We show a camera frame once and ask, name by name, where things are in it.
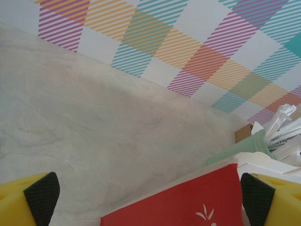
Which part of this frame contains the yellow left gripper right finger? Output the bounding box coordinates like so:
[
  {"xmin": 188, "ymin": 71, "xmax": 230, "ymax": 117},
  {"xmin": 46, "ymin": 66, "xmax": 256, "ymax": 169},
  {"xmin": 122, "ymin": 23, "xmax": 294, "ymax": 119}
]
[{"xmin": 240, "ymin": 172, "xmax": 301, "ymax": 226}]

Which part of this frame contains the red white paper gift bag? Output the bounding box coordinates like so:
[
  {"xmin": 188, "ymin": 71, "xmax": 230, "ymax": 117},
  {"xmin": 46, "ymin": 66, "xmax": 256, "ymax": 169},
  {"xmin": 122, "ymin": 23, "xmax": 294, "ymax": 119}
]
[{"xmin": 100, "ymin": 156, "xmax": 301, "ymax": 226}]

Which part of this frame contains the mint green straw holder cup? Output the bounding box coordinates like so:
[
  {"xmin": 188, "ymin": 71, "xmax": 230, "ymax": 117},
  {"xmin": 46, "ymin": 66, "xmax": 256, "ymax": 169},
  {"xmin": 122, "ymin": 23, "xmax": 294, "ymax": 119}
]
[{"xmin": 206, "ymin": 130, "xmax": 275, "ymax": 167}]

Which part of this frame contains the paper wrapped straw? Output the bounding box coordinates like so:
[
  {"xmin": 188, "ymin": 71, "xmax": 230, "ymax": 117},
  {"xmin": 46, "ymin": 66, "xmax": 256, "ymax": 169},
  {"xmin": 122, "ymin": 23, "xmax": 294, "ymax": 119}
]
[
  {"xmin": 268, "ymin": 128, "xmax": 301, "ymax": 148},
  {"xmin": 265, "ymin": 103, "xmax": 297, "ymax": 140},
  {"xmin": 272, "ymin": 141, "xmax": 301, "ymax": 164}
]

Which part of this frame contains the white paper napkin stack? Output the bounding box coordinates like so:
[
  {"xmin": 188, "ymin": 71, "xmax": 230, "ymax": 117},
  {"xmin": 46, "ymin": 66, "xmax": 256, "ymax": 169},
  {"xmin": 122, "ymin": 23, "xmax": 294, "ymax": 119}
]
[{"xmin": 252, "ymin": 121, "xmax": 266, "ymax": 137}]

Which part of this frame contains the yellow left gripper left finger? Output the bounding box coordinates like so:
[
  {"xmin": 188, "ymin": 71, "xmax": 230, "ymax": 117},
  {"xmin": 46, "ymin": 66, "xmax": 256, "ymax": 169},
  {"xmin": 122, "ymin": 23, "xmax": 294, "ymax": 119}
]
[{"xmin": 0, "ymin": 171, "xmax": 61, "ymax": 226}]

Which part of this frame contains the brown cardboard napkin box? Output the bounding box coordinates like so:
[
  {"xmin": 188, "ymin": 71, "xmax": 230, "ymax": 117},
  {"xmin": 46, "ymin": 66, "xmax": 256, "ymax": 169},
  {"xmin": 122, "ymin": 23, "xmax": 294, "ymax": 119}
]
[{"xmin": 234, "ymin": 123, "xmax": 254, "ymax": 144}]

